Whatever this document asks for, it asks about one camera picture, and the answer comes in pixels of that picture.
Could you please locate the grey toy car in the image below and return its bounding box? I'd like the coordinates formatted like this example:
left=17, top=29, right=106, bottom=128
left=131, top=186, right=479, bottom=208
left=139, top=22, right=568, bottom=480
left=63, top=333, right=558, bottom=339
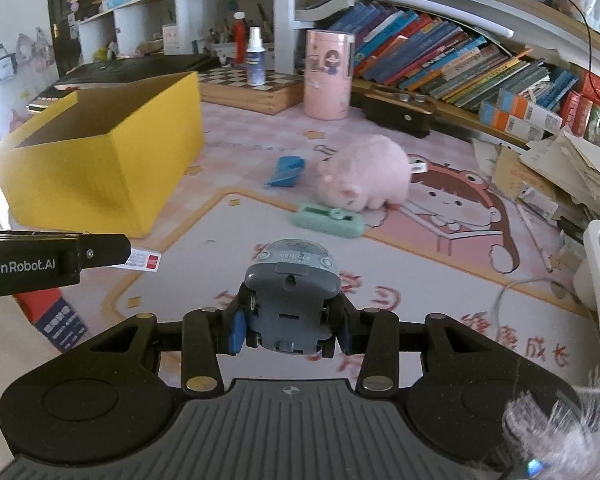
left=237, top=239, right=342, bottom=358

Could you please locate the pen holder with pens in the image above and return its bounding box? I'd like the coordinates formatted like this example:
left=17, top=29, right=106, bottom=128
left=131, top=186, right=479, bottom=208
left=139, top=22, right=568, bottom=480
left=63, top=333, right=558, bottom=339
left=207, top=17, right=237, bottom=66

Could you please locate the red bottle white cap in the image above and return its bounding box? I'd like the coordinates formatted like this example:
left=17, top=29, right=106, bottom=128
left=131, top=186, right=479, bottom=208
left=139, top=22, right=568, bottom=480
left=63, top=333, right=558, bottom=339
left=231, top=11, right=249, bottom=64

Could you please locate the red printed box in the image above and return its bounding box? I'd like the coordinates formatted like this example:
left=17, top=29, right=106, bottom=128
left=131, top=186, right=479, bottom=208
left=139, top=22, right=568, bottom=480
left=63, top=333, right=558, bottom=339
left=560, top=71, right=600, bottom=153

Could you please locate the row of leaning books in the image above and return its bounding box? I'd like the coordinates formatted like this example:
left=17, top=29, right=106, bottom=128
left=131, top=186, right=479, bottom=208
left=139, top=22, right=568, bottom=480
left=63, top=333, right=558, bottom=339
left=327, top=2, right=581, bottom=112

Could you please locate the small white red box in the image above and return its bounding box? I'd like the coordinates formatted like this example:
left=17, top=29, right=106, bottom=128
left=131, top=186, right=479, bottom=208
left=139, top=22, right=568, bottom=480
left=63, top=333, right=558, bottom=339
left=107, top=247, right=161, bottom=272

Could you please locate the grey fluffy fabric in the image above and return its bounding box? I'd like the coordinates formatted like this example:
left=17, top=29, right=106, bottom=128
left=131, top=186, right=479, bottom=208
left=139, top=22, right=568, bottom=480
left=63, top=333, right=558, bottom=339
left=501, top=385, right=600, bottom=480

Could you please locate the dark door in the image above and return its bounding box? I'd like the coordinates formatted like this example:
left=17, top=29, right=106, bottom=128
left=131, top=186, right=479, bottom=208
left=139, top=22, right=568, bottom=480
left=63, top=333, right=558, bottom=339
left=45, top=0, right=119, bottom=81

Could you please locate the pink cylinder container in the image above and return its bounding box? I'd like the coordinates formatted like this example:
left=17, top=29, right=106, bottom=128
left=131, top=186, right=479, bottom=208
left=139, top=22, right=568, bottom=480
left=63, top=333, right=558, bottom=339
left=303, top=30, right=356, bottom=120

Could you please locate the red and blue carton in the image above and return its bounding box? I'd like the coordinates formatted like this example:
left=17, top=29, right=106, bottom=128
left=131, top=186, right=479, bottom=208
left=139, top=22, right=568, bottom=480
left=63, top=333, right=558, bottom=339
left=14, top=287, right=89, bottom=354

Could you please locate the yellow cardboard box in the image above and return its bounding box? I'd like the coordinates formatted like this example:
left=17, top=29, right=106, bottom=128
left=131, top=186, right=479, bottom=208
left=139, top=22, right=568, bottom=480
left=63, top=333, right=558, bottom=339
left=0, top=71, right=205, bottom=240

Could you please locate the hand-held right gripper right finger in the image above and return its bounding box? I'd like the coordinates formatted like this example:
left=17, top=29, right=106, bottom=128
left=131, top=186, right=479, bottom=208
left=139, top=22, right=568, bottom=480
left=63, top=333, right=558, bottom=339
left=330, top=297, right=518, bottom=397

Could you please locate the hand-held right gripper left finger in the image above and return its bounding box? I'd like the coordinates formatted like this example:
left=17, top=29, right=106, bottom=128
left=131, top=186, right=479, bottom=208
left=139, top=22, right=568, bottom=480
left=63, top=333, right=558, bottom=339
left=80, top=305, right=248, bottom=397

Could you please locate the black electronic keyboard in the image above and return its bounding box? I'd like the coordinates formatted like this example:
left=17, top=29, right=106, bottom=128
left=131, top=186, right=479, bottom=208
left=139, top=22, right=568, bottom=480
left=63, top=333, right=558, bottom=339
left=27, top=54, right=222, bottom=111

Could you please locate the white spray bottle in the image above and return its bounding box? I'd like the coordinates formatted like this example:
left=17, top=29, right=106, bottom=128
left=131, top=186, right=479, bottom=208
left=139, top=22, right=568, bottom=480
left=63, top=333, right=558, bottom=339
left=246, top=27, right=268, bottom=87

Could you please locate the dark wooden box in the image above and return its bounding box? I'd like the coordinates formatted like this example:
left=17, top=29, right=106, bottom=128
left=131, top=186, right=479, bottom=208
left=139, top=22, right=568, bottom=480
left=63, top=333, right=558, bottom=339
left=362, top=87, right=437, bottom=139

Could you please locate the blue folded paper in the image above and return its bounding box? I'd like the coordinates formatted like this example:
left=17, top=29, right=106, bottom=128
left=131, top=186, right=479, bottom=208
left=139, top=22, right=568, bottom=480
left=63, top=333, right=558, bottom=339
left=264, top=156, right=307, bottom=189

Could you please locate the wooden chessboard box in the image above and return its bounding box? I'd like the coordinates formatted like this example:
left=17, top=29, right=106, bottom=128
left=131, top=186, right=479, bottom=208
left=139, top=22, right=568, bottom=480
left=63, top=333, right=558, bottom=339
left=197, top=67, right=307, bottom=116

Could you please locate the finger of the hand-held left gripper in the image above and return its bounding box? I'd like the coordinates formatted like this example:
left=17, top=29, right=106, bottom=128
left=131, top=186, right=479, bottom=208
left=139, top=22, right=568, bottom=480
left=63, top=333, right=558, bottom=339
left=77, top=233, right=132, bottom=274

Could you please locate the hanging pink plush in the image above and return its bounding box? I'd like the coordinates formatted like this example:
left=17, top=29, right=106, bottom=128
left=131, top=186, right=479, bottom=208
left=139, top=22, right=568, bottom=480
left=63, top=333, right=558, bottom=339
left=15, top=27, right=57, bottom=69

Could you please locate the black cable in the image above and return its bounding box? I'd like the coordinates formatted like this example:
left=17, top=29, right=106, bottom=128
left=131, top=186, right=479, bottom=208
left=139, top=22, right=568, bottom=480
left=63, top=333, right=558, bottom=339
left=555, top=0, right=600, bottom=161

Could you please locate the white bookshelf unit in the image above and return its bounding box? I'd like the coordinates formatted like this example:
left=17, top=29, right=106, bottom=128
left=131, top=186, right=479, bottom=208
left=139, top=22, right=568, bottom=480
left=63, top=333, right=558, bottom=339
left=77, top=0, right=600, bottom=151

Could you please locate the small black white bag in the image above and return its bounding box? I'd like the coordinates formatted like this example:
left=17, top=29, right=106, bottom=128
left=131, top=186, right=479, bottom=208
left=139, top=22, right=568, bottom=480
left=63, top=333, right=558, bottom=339
left=0, top=44, right=19, bottom=84

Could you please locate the pile of loose papers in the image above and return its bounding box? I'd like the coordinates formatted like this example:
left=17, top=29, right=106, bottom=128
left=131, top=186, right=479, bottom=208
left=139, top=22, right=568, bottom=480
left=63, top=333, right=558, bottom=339
left=472, top=129, right=600, bottom=242

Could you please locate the pink plush toy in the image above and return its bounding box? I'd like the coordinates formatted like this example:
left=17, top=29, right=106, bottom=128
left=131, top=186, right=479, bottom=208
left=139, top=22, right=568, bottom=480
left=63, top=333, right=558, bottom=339
left=316, top=135, right=413, bottom=212

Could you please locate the stack of orange white boxes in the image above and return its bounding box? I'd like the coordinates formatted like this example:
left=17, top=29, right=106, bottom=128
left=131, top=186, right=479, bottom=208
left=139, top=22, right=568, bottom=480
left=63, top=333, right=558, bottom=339
left=479, top=87, right=564, bottom=143

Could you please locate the white cable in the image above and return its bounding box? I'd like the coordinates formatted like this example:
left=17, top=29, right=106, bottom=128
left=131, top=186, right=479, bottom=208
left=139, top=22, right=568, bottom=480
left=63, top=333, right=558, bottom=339
left=494, top=279, right=600, bottom=397

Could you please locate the cartoon girl desk mat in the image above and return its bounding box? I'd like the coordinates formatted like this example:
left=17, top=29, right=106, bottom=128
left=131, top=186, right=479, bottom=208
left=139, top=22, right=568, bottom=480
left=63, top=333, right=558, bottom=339
left=100, top=152, right=597, bottom=411

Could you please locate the white light bar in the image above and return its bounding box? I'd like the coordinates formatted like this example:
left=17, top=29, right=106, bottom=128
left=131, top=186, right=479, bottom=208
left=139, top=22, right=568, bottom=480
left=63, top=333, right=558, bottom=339
left=352, top=0, right=516, bottom=39

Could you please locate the green pencil case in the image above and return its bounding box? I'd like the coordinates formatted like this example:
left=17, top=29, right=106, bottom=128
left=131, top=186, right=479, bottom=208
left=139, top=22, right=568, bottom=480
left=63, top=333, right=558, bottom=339
left=293, top=203, right=365, bottom=239

